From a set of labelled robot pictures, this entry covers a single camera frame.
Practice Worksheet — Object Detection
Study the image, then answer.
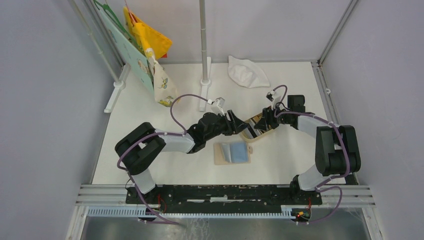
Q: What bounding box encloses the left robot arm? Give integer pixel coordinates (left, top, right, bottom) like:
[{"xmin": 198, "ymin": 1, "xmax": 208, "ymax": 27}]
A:
[{"xmin": 114, "ymin": 110, "xmax": 249, "ymax": 204}]

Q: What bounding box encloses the white printed hanging cloth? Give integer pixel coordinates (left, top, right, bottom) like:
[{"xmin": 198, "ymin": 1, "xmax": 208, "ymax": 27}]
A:
[{"xmin": 146, "ymin": 48, "xmax": 179, "ymax": 108}]

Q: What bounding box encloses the beige card holder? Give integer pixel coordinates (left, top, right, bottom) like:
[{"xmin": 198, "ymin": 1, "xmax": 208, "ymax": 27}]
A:
[{"xmin": 213, "ymin": 141, "xmax": 253, "ymax": 166}]

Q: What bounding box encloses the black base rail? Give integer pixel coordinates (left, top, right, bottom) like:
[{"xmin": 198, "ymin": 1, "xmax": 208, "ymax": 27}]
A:
[{"xmin": 125, "ymin": 184, "xmax": 323, "ymax": 214}]

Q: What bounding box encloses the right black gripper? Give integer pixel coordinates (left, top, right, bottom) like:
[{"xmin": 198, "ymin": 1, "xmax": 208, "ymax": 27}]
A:
[{"xmin": 254, "ymin": 103, "xmax": 292, "ymax": 132}]

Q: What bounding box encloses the beige oval tray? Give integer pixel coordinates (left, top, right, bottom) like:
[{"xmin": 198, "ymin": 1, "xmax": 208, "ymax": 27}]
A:
[{"xmin": 239, "ymin": 119, "xmax": 274, "ymax": 143}]

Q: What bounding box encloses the gold striped card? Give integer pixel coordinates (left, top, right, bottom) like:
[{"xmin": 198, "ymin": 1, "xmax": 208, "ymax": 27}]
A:
[{"xmin": 247, "ymin": 113, "xmax": 263, "ymax": 127}]

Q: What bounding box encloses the white crumpled cloth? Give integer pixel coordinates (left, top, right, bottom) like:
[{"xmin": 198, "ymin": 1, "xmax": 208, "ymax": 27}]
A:
[{"xmin": 227, "ymin": 55, "xmax": 271, "ymax": 89}]

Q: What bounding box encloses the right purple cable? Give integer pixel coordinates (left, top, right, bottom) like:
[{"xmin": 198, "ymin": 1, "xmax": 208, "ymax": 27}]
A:
[{"xmin": 273, "ymin": 84, "xmax": 351, "ymax": 225}]

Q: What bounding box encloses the white pole base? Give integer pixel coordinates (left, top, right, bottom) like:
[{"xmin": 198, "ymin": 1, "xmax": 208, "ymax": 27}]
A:
[{"xmin": 198, "ymin": 56, "xmax": 212, "ymax": 112}]

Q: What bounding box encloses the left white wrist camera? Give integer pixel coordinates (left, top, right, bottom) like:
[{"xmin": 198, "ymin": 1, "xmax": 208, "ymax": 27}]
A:
[{"xmin": 210, "ymin": 97, "xmax": 226, "ymax": 116}]

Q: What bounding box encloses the teal printed hanging cloth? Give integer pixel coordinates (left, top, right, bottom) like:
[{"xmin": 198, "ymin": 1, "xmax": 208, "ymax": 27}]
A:
[{"xmin": 93, "ymin": 0, "xmax": 154, "ymax": 93}]

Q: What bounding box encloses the white left rack foot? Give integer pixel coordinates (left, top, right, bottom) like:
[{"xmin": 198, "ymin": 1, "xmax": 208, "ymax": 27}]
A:
[{"xmin": 103, "ymin": 63, "xmax": 131, "ymax": 114}]

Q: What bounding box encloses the yellow hanging cloth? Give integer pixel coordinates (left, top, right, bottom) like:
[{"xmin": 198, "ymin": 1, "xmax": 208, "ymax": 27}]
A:
[{"xmin": 123, "ymin": 6, "xmax": 173, "ymax": 60}]

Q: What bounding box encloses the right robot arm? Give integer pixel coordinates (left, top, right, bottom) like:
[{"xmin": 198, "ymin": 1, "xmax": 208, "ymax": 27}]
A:
[{"xmin": 254, "ymin": 91, "xmax": 362, "ymax": 204}]

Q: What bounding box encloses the grey vertical pole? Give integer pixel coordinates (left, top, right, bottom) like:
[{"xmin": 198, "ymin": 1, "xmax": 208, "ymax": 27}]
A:
[{"xmin": 199, "ymin": 0, "xmax": 209, "ymax": 85}]

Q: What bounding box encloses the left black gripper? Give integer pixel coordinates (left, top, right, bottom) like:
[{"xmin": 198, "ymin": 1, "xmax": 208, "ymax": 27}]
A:
[{"xmin": 204, "ymin": 109, "xmax": 249, "ymax": 142}]

